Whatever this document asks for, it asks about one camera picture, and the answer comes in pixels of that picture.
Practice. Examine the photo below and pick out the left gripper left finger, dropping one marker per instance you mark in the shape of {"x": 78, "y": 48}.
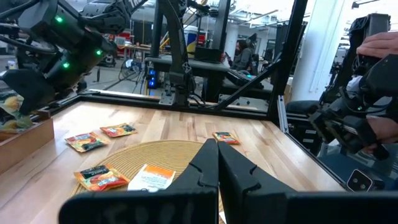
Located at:
{"x": 199, "y": 199}

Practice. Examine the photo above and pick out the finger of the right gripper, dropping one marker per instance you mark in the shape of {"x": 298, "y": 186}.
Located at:
{"x": 29, "y": 88}

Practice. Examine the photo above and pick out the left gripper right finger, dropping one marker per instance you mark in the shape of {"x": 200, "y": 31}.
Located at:
{"x": 248, "y": 202}

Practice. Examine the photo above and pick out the red peach tea packet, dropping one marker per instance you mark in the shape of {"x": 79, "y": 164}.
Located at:
{"x": 87, "y": 141}
{"x": 226, "y": 137}
{"x": 101, "y": 178}
{"x": 118, "y": 130}

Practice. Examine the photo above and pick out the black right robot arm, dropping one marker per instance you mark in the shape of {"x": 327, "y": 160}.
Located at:
{"x": 177, "y": 62}

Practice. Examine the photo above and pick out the white orange tea packet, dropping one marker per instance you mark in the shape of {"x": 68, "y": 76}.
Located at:
{"x": 152, "y": 179}

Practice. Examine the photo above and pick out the wooden three-compartment organiser box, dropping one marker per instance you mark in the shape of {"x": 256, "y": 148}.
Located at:
{"x": 25, "y": 146}

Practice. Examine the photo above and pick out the dark grey cart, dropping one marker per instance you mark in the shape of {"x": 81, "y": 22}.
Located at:
{"x": 186, "y": 65}

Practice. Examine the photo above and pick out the white plastic bottle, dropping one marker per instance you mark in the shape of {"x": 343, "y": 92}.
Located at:
{"x": 190, "y": 40}

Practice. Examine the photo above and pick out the person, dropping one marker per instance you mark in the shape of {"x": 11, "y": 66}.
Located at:
{"x": 242, "y": 57}

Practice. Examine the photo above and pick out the black pole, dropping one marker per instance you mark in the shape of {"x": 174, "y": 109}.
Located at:
{"x": 221, "y": 25}

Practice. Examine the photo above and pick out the person's hand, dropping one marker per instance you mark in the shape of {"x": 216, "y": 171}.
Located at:
{"x": 377, "y": 45}
{"x": 385, "y": 129}

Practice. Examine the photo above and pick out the grey base bracket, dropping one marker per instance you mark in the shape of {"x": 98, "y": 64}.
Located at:
{"x": 168, "y": 98}

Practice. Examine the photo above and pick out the small silver camera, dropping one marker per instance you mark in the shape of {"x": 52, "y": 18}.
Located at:
{"x": 360, "y": 180}

